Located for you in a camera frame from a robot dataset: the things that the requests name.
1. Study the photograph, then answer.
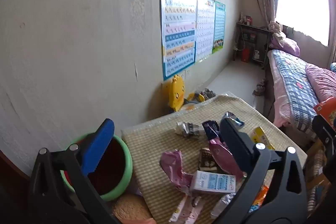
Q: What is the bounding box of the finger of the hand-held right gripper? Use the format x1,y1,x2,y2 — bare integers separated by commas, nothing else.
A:
312,115,336,153

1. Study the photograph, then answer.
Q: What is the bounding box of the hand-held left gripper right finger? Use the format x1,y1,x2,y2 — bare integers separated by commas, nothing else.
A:
219,117,307,224

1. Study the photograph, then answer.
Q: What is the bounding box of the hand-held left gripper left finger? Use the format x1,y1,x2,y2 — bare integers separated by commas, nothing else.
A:
28,118,121,224

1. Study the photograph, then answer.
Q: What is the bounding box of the blue silver wrapper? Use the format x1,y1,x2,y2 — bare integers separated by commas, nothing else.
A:
220,111,245,127

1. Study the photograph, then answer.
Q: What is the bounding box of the dark blue cookie wrapper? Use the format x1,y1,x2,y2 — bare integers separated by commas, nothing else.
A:
202,120,221,142

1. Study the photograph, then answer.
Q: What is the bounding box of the green rimmed red basin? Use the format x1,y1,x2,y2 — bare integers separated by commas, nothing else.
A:
60,134,134,201

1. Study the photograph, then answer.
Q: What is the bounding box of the pink purple snack wrapper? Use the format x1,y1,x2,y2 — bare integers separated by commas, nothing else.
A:
207,138,246,180

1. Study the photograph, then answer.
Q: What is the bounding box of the yellow cardboard box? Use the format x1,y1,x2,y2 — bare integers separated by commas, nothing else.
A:
249,126,276,150

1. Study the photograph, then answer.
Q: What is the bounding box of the small brown carton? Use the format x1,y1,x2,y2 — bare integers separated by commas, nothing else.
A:
199,147,223,174

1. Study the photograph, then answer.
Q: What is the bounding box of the white blue medicine box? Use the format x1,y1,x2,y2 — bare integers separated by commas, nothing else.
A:
189,170,237,194

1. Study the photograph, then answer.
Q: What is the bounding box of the pink foil wrapper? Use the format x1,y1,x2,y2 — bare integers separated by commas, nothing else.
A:
160,150,193,194

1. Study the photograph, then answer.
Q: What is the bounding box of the orange chip bag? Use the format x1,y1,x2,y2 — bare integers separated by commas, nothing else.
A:
248,185,269,214

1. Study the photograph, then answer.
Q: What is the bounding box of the clear silver wrapper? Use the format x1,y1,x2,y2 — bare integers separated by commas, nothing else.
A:
210,193,237,219

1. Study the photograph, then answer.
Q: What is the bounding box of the pink and white wrapper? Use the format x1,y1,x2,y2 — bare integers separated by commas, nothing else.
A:
168,194,206,223

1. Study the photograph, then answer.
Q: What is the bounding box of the wooden chair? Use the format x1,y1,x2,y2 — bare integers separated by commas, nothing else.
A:
306,137,332,211

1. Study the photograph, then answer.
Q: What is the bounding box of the orange box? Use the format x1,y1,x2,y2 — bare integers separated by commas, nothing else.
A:
313,97,336,122

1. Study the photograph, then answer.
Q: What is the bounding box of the grey toy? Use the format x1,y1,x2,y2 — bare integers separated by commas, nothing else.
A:
203,88,218,101

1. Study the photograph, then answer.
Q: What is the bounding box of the yellow toy vehicle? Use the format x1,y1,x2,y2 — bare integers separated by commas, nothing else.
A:
185,92,206,105

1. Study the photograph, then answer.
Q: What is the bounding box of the pink quilt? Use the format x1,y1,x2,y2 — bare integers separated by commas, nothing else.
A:
306,63,336,101

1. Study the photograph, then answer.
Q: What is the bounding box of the pair of shoes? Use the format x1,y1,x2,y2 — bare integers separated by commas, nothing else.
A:
252,79,266,96

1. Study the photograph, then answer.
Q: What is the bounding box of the plaid blanket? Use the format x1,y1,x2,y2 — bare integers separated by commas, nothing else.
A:
270,49,326,135

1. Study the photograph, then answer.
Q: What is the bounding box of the checked table mat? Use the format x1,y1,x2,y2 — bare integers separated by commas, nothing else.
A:
121,95,308,224

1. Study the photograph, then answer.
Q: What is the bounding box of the bed with pink sheet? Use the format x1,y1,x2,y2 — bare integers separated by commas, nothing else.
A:
266,48,336,140

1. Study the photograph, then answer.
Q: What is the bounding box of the yellow duck chair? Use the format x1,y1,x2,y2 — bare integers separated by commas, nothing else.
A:
162,74,185,113

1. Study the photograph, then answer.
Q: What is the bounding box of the fuzzy tan clothing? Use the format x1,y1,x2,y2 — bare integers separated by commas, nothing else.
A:
112,193,155,224

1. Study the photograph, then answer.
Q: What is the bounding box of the purple pillow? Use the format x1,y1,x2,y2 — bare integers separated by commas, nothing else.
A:
270,32,300,55

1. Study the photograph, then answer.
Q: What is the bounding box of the dark shelf unit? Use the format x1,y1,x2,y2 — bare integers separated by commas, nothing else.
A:
234,22,273,69

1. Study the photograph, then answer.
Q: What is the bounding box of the pile of clothes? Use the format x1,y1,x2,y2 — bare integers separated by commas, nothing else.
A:
268,21,282,38

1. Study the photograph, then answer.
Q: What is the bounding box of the window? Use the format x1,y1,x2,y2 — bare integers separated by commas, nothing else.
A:
274,0,331,47

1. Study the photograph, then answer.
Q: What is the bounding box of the white chart wall poster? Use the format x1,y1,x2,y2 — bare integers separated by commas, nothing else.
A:
196,0,216,63

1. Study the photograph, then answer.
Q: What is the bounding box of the green bordered wall poster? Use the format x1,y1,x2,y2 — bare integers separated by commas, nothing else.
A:
211,0,226,54

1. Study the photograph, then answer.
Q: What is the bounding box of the blue bordered wall poster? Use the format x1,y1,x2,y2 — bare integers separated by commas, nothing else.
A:
159,0,198,81

